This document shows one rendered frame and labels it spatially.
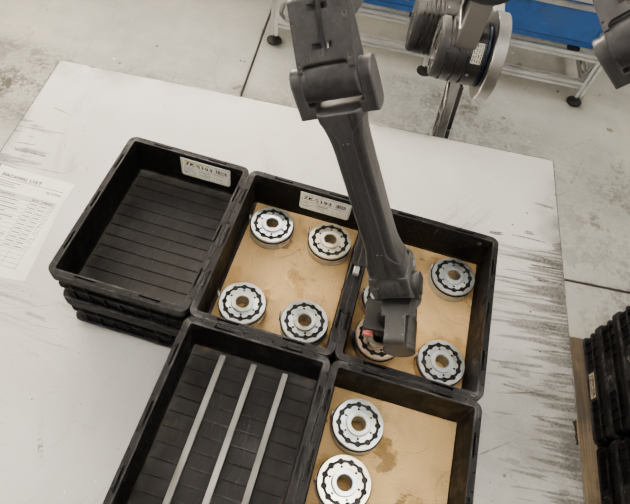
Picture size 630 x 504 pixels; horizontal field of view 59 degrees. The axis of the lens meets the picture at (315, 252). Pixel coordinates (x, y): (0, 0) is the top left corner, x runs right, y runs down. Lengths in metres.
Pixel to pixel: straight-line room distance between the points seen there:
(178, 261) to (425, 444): 0.66
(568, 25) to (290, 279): 2.21
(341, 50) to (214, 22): 2.64
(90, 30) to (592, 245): 2.70
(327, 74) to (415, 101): 2.32
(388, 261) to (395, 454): 0.44
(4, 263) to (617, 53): 1.35
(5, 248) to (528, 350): 1.33
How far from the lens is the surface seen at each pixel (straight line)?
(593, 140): 3.26
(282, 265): 1.30
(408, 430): 1.19
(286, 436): 1.15
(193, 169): 1.39
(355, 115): 0.74
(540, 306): 1.59
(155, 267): 1.31
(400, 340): 0.95
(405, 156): 1.75
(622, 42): 0.79
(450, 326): 1.31
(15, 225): 1.61
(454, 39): 1.36
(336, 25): 0.72
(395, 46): 3.12
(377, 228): 0.85
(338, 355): 1.10
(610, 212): 2.97
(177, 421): 1.16
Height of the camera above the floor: 1.94
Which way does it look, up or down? 57 degrees down
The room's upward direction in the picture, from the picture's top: 12 degrees clockwise
